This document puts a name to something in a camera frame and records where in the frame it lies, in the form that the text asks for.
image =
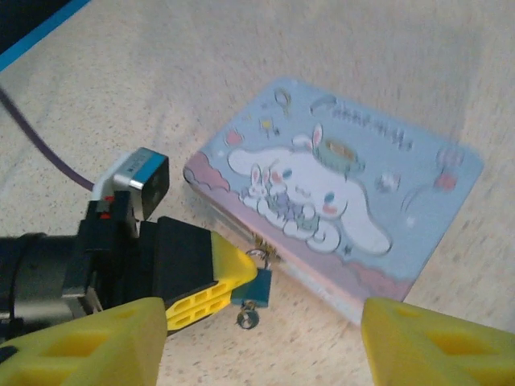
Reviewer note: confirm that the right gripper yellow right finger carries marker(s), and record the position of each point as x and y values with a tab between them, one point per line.
442	354

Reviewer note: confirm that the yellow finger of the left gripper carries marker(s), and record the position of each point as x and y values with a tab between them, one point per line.
199	307
189	253

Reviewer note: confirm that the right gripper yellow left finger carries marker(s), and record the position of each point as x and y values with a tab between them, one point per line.
80	354

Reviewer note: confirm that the small teal padlock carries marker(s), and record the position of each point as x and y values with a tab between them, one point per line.
255	287

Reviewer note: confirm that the cartoon bunny tin box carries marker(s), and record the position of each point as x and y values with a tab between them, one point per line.
342	193

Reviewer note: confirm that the blue table edge strip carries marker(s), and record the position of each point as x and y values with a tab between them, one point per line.
36	34

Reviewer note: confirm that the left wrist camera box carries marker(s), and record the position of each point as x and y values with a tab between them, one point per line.
138	177

